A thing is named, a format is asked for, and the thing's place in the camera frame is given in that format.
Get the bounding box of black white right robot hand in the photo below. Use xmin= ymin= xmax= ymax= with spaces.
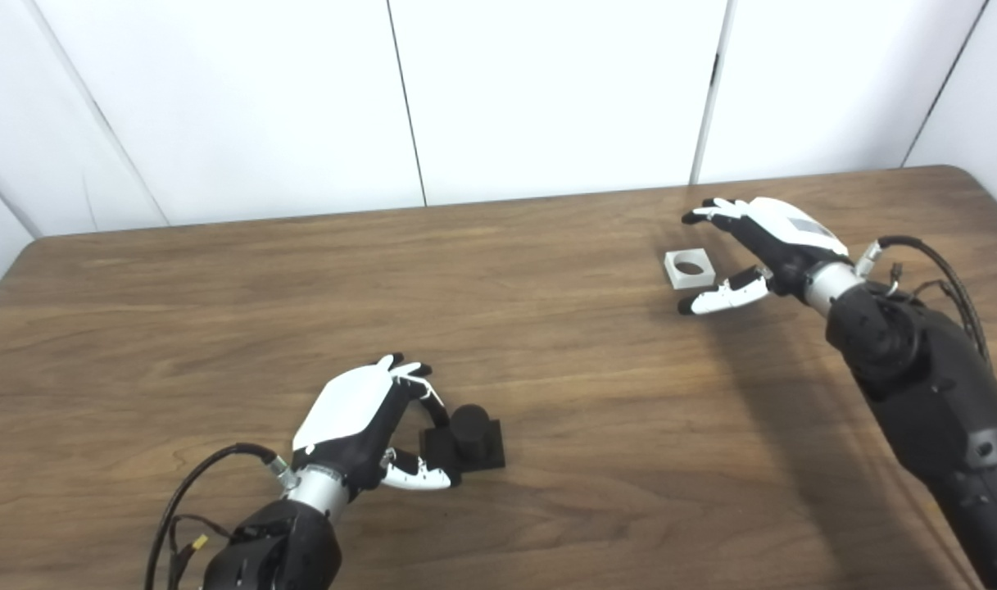
xmin=678 ymin=197 xmax=853 ymax=316

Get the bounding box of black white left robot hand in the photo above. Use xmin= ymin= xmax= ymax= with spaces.
xmin=291 ymin=353 xmax=454 ymax=492

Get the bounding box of white square piece with hole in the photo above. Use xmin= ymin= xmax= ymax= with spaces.
xmin=664 ymin=246 xmax=716 ymax=291

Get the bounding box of black peg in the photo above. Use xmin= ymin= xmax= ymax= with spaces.
xmin=419 ymin=404 xmax=506 ymax=474

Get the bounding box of thick black right wrist cable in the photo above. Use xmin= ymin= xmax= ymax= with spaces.
xmin=857 ymin=235 xmax=992 ymax=361

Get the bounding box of thick black wrist cable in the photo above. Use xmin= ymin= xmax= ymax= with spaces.
xmin=857 ymin=235 xmax=992 ymax=361
xmin=144 ymin=442 xmax=298 ymax=590

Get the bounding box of thin black right wrist wire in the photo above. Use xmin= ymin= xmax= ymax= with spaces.
xmin=885 ymin=262 xmax=970 ymax=329

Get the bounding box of thick black left wrist cable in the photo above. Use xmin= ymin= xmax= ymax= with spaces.
xmin=144 ymin=442 xmax=298 ymax=590

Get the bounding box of thin cable with yellow plug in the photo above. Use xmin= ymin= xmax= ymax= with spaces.
xmin=166 ymin=515 xmax=233 ymax=590

